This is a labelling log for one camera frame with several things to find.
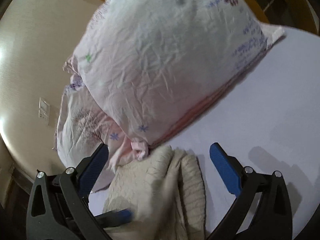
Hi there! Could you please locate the beige cable-knit sweater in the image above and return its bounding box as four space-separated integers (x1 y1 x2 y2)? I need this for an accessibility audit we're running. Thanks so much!
104 146 206 239

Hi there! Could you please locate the pink tree-print left pillow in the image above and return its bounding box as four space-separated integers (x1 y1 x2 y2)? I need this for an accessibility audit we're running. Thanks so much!
52 80 151 173

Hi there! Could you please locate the lavender bed sheet mattress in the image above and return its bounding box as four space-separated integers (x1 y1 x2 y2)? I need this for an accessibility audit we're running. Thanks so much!
88 26 320 240

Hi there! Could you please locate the pink floral right pillow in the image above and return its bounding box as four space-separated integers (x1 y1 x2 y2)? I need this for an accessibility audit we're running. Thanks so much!
63 0 285 149

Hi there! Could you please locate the white wall switch plate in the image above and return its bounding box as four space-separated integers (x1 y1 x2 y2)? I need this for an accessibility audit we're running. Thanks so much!
38 97 51 125

